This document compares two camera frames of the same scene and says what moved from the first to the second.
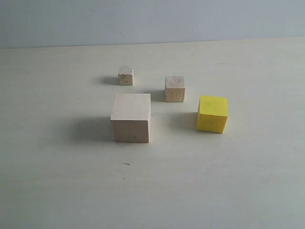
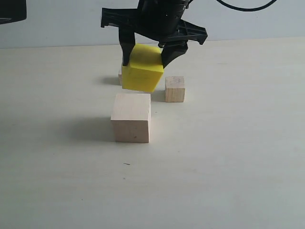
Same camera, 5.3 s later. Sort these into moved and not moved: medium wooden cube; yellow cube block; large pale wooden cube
Moved: yellow cube block
Not moved: medium wooden cube; large pale wooden cube
